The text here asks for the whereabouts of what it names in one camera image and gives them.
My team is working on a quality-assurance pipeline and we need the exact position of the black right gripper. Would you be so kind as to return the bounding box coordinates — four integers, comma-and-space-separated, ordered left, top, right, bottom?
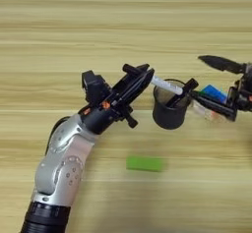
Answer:
189, 54, 252, 122

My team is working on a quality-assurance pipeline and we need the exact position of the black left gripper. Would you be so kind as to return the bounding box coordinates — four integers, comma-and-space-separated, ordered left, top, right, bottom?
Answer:
78, 63, 156, 136

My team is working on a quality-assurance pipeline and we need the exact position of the black mesh pen cup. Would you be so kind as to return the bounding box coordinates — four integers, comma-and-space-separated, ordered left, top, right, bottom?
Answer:
152, 78, 193, 131

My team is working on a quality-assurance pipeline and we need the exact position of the green rectangular eraser block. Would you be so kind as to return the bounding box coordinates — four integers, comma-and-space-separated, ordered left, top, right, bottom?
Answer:
125, 155, 166, 173

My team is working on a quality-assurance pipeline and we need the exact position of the colourful puzzle cube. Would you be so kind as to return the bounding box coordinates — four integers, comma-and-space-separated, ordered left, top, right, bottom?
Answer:
191, 84, 230, 123

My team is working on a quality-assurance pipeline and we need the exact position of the black marker pen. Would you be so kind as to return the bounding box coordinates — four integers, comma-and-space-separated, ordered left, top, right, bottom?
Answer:
165, 77, 200, 109

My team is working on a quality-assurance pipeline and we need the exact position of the black box with white label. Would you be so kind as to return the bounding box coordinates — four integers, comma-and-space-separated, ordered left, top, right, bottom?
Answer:
81, 69, 112, 108

